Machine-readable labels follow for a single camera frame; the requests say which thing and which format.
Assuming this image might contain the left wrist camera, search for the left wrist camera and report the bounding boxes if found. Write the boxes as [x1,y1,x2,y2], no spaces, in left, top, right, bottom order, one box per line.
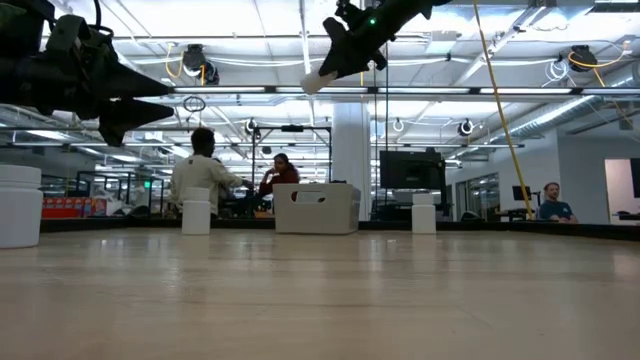
[47,13,94,56]

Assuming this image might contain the white plastic basket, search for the white plastic basket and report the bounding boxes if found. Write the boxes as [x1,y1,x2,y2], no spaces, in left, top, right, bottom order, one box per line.
[272,182,362,236]

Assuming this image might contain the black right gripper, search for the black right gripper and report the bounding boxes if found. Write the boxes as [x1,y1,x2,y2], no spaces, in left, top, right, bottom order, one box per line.
[319,16,396,79]

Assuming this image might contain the silver ventilation duct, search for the silver ventilation duct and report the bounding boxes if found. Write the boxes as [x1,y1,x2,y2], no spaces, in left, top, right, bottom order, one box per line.
[492,64,640,144]

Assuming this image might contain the yellow hanging cable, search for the yellow hanging cable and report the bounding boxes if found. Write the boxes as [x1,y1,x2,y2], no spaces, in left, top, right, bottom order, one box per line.
[472,0,534,222]

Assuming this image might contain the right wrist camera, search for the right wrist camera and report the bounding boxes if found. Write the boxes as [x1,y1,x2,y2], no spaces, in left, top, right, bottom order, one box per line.
[334,0,371,32]

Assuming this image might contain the silver laptop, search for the silver laptop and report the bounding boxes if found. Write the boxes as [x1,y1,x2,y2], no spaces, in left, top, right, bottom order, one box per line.
[392,188,435,205]

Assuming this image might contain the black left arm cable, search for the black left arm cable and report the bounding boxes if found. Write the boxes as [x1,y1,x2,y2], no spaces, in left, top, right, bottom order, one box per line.
[92,0,117,40]

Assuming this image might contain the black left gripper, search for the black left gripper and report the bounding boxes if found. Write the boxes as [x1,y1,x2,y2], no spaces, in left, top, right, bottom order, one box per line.
[0,39,176,148]

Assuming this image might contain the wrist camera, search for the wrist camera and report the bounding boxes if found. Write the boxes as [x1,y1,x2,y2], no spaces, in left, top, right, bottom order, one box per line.
[334,0,371,32]
[47,13,94,56]

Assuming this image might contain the black desk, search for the black desk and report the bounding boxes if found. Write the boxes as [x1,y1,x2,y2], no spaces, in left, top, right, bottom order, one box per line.
[494,207,539,222]

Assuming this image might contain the black metal frame rig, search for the black metal frame rig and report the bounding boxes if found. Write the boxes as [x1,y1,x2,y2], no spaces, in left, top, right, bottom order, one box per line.
[74,170,166,217]
[251,124,333,186]

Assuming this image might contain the dark wall screen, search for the dark wall screen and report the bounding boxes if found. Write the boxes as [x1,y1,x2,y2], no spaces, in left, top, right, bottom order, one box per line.
[629,157,640,199]

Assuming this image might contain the white square column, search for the white square column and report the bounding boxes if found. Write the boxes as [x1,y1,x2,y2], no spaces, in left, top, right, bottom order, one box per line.
[331,102,373,222]

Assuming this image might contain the hanging black cable loop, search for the hanging black cable loop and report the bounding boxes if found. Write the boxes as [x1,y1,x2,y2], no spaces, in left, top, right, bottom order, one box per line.
[182,95,207,114]

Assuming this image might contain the long ceiling light strip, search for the long ceiling light strip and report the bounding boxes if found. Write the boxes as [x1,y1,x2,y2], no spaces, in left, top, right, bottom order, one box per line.
[378,86,472,95]
[582,86,640,95]
[479,86,574,95]
[172,86,267,95]
[274,86,369,95]

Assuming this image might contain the person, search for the person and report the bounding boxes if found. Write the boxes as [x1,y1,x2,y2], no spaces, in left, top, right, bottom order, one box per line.
[537,181,580,224]
[168,127,254,219]
[258,152,301,197]

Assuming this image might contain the red cardboard box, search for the red cardboard box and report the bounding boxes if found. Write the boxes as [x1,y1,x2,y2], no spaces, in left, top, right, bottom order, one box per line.
[42,196,109,219]

